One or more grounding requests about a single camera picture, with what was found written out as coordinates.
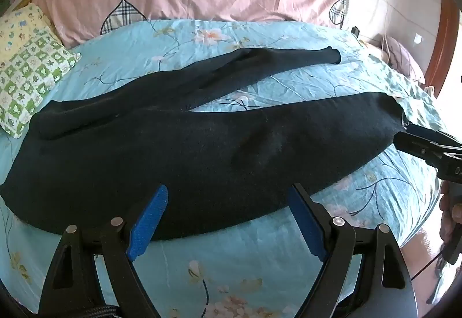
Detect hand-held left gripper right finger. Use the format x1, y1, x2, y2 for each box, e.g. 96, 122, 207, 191
287, 183, 416, 318

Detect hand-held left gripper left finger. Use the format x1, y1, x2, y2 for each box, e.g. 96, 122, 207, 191
38, 184, 169, 318

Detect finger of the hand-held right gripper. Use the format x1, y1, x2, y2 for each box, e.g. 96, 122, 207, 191
402, 122, 462, 153
393, 131, 445, 169

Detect black pants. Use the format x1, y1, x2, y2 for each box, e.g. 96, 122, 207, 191
0, 46, 407, 241

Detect person's right hand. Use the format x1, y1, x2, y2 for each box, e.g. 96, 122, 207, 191
439, 191, 462, 243

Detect turquoise floral bed sheet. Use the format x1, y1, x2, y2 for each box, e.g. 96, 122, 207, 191
0, 19, 450, 315

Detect green patterned pillow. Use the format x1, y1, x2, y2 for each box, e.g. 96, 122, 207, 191
0, 3, 82, 139

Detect pink cushion by wall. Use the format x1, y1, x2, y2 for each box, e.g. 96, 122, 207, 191
375, 34, 426, 85

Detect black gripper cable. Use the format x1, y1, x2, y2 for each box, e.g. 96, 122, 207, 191
411, 249, 447, 283

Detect red wooden door frame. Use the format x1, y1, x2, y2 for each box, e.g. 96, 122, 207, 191
422, 0, 462, 88

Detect thin wall cable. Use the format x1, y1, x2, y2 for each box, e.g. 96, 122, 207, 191
375, 0, 392, 53

